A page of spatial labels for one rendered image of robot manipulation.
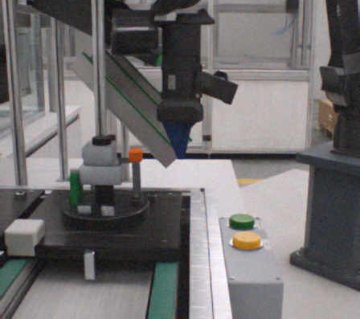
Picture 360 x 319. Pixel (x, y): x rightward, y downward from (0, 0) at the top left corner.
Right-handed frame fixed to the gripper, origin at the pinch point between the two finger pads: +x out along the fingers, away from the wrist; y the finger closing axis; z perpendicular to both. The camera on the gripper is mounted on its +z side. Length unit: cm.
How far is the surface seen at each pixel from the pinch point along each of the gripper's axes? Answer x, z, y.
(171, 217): 12.6, -1.5, -0.9
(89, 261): 14.3, -12.0, -13.1
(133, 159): 3.3, -7.1, -1.0
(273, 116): 65, 84, 394
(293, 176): 24, 31, 58
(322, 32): -19, 251, 842
